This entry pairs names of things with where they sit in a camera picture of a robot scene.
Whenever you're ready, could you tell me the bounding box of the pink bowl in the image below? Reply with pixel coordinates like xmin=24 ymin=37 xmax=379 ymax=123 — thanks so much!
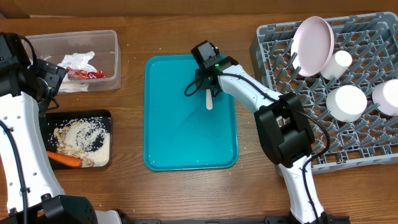
xmin=372 ymin=79 xmax=398 ymax=116

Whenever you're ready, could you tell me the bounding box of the black plastic tray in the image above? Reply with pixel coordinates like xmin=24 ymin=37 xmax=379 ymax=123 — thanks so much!
xmin=40 ymin=110 xmax=112 ymax=170

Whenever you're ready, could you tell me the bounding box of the white napkin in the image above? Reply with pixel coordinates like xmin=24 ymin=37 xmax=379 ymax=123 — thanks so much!
xmin=58 ymin=51 xmax=97 ymax=93

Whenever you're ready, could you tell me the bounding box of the white bowl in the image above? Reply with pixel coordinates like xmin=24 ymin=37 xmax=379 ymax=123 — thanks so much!
xmin=326 ymin=85 xmax=368 ymax=122

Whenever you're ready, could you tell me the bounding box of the clear plastic bin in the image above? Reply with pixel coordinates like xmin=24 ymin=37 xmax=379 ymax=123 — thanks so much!
xmin=28 ymin=30 xmax=121 ymax=91

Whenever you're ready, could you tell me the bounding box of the white plastic cup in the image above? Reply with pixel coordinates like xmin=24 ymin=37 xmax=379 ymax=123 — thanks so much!
xmin=320 ymin=50 xmax=353 ymax=80

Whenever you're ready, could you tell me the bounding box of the white round plate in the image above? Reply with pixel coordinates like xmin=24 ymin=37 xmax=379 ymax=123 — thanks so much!
xmin=290 ymin=16 xmax=335 ymax=77

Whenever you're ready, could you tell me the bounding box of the rice and peanuts pile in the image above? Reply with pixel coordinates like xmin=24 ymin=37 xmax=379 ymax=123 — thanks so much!
xmin=45 ymin=116 xmax=111 ymax=168

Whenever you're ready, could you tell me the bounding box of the orange carrot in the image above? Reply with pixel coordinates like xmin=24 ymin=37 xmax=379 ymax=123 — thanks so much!
xmin=47 ymin=151 xmax=83 ymax=168

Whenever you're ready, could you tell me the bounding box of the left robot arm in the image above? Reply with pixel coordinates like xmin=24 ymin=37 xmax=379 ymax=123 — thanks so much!
xmin=1 ymin=32 xmax=128 ymax=224

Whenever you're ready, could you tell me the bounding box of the grey dishwasher rack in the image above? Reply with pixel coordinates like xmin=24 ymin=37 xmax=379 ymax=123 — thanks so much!
xmin=249 ymin=12 xmax=397 ymax=173

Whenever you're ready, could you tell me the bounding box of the teal serving tray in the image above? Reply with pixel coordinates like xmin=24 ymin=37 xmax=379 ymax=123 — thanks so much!
xmin=143 ymin=55 xmax=239 ymax=171

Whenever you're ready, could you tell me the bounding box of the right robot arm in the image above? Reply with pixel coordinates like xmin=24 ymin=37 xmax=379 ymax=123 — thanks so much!
xmin=195 ymin=55 xmax=326 ymax=223

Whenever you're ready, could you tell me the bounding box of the red snack wrapper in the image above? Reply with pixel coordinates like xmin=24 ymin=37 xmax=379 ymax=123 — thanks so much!
xmin=67 ymin=67 xmax=105 ymax=80

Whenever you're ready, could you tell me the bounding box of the white plastic fork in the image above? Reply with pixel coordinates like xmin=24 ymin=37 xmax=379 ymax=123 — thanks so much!
xmin=206 ymin=89 xmax=213 ymax=110

